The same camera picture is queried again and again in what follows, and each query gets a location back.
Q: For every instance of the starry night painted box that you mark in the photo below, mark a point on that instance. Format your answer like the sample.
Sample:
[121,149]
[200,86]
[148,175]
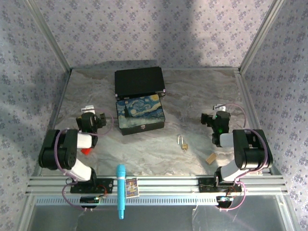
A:
[139,113]

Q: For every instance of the small brass padlock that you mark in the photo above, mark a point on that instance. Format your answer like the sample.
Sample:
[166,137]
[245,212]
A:
[184,145]

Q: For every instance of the small black controller board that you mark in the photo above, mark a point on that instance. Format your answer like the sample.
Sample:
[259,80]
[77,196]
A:
[225,200]
[89,200]

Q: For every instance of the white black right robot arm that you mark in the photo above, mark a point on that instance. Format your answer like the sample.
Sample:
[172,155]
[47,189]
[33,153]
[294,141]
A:
[250,149]

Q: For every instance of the blue marker pen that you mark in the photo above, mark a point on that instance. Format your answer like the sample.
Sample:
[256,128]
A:
[120,187]

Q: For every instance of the small wooden block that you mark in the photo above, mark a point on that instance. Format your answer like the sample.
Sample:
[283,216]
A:
[210,158]

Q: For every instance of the small picture card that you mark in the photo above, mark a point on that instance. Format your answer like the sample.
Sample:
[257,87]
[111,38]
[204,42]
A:
[132,187]

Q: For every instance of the aluminium frame post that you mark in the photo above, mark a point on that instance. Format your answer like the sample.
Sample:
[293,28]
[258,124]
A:
[262,33]
[48,33]

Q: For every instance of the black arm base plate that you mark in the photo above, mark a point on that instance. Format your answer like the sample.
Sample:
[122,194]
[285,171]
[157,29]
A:
[207,185]
[106,186]

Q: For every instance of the red plastic block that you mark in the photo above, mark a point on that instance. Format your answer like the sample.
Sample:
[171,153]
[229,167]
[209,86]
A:
[86,151]

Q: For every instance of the aluminium mounting rail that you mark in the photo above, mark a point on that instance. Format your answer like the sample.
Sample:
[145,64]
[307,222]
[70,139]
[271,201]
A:
[168,186]

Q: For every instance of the black hard case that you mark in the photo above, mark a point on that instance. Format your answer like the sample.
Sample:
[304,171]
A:
[139,80]

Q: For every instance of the aluminium frame rail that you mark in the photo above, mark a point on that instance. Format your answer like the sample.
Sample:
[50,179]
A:
[250,108]
[59,101]

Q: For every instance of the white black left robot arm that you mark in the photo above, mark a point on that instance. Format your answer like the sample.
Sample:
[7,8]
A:
[60,149]

